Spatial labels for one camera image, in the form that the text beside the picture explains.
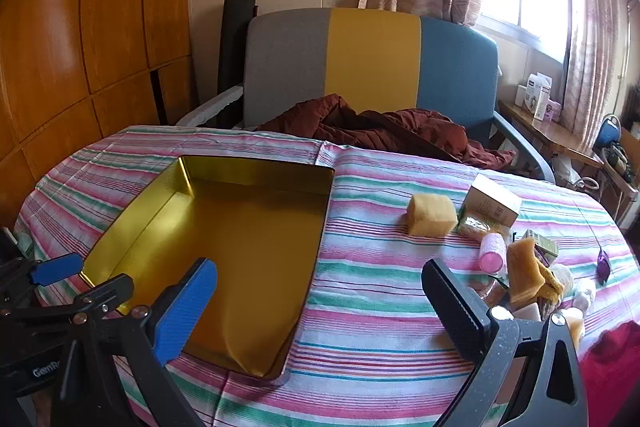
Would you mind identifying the green cardboard box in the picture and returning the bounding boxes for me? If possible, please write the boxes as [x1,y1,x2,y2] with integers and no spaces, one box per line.
[522,229,560,265]

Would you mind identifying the gold metal tin tray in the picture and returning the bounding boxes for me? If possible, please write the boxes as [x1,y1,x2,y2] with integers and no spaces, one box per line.
[79,155,335,382]

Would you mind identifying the white ball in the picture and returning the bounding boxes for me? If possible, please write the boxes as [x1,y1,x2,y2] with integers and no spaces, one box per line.
[570,279,598,313]

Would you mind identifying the pink striped curtain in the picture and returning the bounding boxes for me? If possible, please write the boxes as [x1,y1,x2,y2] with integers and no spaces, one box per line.
[555,0,631,148]

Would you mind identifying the wooden wardrobe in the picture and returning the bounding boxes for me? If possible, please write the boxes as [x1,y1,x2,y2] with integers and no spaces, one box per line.
[0,0,201,228]

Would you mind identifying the wooden side table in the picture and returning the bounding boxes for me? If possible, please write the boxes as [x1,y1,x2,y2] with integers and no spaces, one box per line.
[499,99,606,180]

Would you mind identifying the yellow sponge piece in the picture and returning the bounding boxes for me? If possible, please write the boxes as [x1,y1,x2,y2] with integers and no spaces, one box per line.
[506,238,565,305]
[562,309,586,350]
[406,193,459,238]

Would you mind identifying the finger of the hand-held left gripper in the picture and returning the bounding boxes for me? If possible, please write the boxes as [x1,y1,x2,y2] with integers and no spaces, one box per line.
[0,253,84,308]
[0,275,135,328]

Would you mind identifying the gold foil packet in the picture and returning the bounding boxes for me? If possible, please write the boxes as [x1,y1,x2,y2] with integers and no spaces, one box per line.
[457,214,511,243]

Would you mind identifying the white plastic bag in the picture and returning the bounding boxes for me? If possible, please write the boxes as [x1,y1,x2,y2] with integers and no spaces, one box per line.
[555,154,581,188]

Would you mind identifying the pink hair roller clip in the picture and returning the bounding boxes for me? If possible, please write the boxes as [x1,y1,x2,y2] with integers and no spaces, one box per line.
[479,232,510,273]

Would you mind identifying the blue round object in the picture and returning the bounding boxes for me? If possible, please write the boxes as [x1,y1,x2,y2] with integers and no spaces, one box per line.
[595,114,623,148]

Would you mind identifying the white carton box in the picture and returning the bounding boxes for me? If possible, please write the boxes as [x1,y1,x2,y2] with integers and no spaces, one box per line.
[517,72,553,122]

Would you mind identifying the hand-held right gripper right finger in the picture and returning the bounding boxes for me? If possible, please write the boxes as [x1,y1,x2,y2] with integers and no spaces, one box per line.
[421,258,588,427]

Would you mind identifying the black rolled mat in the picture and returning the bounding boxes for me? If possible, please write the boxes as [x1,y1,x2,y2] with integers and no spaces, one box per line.
[216,0,258,102]

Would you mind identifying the purple foil packet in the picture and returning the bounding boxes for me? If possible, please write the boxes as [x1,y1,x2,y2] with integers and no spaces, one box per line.
[595,247,612,284]

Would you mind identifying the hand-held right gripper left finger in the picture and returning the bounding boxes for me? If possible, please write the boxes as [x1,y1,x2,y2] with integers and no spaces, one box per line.
[52,258,218,427]

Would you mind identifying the white soap bar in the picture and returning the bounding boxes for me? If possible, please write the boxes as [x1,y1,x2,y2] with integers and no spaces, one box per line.
[512,302,543,323]

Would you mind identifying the grey yellow blue armchair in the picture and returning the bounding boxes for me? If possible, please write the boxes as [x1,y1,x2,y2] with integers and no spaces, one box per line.
[175,7,556,182]

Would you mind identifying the striped tablecloth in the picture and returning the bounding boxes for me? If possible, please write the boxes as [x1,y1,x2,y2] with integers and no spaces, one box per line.
[12,124,640,427]

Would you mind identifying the cream cardboard box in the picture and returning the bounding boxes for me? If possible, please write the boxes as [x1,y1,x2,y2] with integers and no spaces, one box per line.
[459,173,522,228]

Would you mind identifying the brown red quilted cloth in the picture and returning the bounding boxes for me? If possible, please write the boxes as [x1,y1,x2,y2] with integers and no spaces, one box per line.
[257,94,516,170]

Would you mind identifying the cluttered metal folding table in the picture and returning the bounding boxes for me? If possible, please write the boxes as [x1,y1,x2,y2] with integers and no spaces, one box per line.
[597,142,640,228]

